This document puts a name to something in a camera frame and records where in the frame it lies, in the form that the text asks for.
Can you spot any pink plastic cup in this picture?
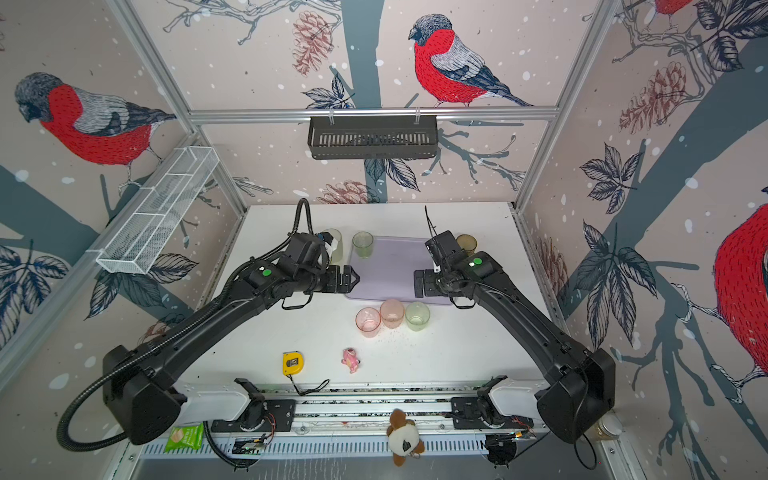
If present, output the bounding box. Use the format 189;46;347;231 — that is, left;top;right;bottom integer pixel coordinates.
355;307;382;338
379;299;405;329

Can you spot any lavender plastic tray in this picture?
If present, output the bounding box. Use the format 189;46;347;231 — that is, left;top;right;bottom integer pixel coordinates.
346;236;450;305

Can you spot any white wire mesh basket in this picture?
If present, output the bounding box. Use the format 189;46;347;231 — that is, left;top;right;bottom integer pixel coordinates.
96;146;219;274

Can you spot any green snack packet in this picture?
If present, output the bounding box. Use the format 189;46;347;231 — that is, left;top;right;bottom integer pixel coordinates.
164;424;205;453

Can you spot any far brown textured cup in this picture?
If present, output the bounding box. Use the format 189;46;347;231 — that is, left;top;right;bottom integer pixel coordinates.
456;234;478;256

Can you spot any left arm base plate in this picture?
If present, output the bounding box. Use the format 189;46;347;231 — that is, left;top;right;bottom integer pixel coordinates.
210;399;296;433

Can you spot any black hanging wall basket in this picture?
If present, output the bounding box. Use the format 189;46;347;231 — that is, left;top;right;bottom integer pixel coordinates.
307;115;439;160

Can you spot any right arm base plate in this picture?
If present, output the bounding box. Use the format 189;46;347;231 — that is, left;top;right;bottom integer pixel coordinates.
445;397;534;430

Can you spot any yellow tape measure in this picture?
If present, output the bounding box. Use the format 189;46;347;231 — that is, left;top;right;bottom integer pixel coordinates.
282;351;304;377

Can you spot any bright green plastic cup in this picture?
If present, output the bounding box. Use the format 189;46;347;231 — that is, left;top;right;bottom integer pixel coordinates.
352;231;374;258

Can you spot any right pink plastic cup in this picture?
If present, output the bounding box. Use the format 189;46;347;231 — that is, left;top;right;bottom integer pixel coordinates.
379;299;405;329

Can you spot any brown white plush toy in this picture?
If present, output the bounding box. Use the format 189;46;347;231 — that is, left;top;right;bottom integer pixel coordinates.
386;409;426;467

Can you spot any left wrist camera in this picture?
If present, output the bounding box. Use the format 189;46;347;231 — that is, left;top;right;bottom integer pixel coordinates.
317;231;334;247

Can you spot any clear pale plastic cup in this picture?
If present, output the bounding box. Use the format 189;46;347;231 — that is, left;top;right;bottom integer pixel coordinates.
327;228;344;265

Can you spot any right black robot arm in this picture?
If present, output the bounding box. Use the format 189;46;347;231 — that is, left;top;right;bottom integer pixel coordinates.
414;225;616;446

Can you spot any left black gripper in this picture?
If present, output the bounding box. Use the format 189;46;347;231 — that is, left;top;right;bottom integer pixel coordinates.
297;262;363;292

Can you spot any left pink plastic cup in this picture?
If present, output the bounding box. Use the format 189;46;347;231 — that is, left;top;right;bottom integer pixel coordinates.
355;307;382;338

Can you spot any pale green plastic cup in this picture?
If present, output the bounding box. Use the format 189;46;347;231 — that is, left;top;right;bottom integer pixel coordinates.
405;302;431;331

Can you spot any clear plastic jar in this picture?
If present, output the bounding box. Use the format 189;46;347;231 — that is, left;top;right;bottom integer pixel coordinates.
586;412;624;442

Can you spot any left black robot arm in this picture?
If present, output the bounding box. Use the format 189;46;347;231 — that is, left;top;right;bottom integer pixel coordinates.
56;228;360;452

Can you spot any small pink toy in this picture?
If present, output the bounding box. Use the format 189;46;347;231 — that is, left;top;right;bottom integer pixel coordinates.
341;348;361;374

